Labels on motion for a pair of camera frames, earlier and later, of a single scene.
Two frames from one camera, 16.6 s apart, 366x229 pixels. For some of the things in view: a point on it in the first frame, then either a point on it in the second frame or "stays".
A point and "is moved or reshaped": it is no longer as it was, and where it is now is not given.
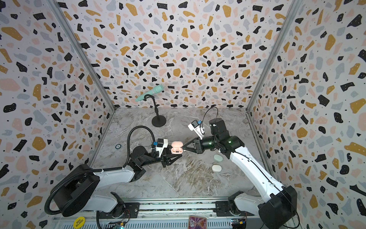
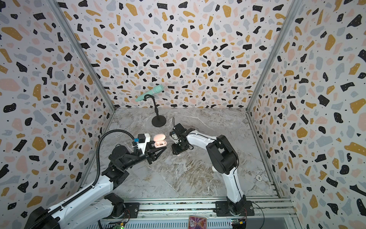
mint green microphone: x=156 y=89 stays
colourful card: x=197 y=223 stays
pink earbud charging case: x=177 y=148 is moved or reshaped
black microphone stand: x=158 y=120 stays
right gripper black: x=196 y=145 → x=179 y=139
